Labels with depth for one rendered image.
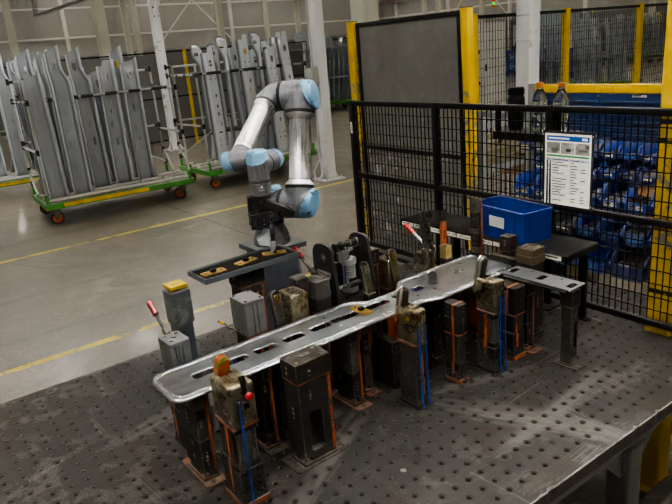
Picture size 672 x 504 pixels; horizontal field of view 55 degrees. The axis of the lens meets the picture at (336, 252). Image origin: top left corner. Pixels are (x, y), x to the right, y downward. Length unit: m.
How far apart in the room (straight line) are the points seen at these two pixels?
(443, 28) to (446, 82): 0.34
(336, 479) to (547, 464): 0.59
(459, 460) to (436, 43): 3.16
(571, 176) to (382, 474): 1.43
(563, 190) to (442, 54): 1.99
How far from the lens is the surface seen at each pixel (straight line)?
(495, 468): 1.94
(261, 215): 2.24
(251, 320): 2.06
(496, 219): 2.74
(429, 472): 1.93
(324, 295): 2.25
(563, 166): 2.74
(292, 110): 2.55
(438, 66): 4.54
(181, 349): 1.98
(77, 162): 8.84
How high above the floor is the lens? 1.85
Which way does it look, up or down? 18 degrees down
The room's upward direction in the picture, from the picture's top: 5 degrees counter-clockwise
